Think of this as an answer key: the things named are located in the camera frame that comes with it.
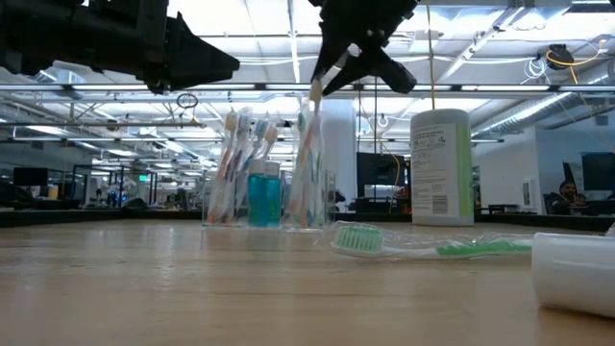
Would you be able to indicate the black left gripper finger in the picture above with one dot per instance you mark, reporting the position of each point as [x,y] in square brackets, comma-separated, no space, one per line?
[197,60]

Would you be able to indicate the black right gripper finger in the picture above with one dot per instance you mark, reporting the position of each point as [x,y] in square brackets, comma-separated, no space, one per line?
[384,67]
[331,48]

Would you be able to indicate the blue toothbrush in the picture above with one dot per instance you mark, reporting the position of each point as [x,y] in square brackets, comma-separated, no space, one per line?
[262,129]

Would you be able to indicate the white cylinder tube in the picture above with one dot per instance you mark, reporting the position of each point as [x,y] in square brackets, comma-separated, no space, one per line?
[572,274]

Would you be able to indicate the white building column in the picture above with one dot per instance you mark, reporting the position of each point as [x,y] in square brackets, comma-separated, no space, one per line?
[338,154]

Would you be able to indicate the black monitor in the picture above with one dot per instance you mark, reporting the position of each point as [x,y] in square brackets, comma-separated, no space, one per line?
[30,177]
[379,170]
[598,170]

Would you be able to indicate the white green wipes canister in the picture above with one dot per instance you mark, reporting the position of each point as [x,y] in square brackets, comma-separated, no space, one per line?
[435,163]

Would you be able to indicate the clear acrylic organizer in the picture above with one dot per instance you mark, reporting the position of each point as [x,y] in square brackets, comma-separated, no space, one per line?
[330,202]

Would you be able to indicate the person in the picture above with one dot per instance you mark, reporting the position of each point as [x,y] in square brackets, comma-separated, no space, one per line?
[568,190]

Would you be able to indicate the white wall box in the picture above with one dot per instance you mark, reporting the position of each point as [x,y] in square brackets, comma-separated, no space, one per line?
[531,194]

